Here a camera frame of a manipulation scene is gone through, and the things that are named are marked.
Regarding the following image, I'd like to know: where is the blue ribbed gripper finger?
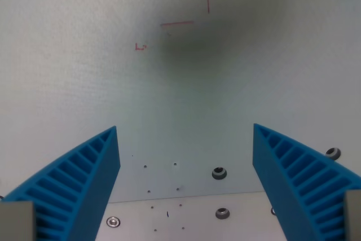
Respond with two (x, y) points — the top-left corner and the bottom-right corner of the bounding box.
(252, 123), (361, 241)
(0, 125), (121, 241)

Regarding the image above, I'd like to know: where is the grey socket head bolt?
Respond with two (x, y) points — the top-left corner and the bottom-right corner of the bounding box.
(325, 147), (342, 161)
(215, 207), (231, 221)
(212, 167), (228, 181)

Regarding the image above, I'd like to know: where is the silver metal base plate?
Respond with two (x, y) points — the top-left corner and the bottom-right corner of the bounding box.
(95, 191), (289, 241)

